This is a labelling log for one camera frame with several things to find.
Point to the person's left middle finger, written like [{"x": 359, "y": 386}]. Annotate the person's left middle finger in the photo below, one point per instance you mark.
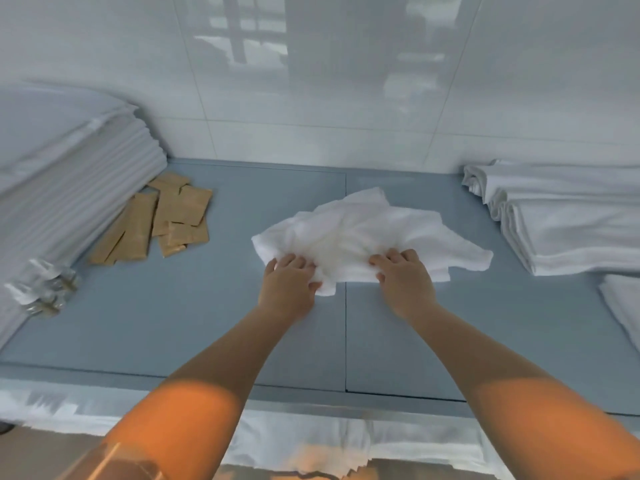
[{"x": 299, "y": 262}]

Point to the person's right hand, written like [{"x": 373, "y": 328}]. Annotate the person's right hand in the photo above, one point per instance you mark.
[{"x": 406, "y": 287}]

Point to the white towel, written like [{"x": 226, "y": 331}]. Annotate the white towel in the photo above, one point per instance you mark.
[
  {"x": 575, "y": 239},
  {"x": 560, "y": 182},
  {"x": 360, "y": 229},
  {"x": 624, "y": 304}
]

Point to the person's left forearm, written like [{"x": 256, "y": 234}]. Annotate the person's left forearm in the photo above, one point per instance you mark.
[{"x": 200, "y": 394}]

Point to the person's right thumb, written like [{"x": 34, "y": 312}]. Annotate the person's right thumb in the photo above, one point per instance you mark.
[{"x": 380, "y": 277}]

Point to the person's left little finger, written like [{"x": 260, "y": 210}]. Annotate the person's left little finger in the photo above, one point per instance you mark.
[{"x": 270, "y": 267}]

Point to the person's right middle finger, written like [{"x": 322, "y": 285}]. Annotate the person's right middle finger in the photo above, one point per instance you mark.
[{"x": 394, "y": 255}]

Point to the folded white towel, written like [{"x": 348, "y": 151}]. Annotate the folded white towel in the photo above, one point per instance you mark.
[
  {"x": 560, "y": 182},
  {"x": 575, "y": 239},
  {"x": 624, "y": 304}
]

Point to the stack of folded white sheets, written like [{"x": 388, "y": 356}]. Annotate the stack of folded white sheets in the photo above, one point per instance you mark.
[{"x": 65, "y": 184}]

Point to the clear plastic wrapped packet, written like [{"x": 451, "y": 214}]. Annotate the clear plastic wrapped packet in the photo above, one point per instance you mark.
[
  {"x": 40, "y": 302},
  {"x": 52, "y": 274}
]

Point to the pile of brown paper packets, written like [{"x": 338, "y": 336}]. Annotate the pile of brown paper packets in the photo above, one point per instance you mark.
[{"x": 160, "y": 217}]

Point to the person's right forearm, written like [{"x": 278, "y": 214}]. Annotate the person's right forearm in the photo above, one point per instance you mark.
[{"x": 505, "y": 389}]

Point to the person's left thumb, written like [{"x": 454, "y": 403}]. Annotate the person's left thumb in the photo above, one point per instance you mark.
[{"x": 316, "y": 287}]

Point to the person's left hand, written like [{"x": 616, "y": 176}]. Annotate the person's left hand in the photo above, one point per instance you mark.
[{"x": 287, "y": 289}]

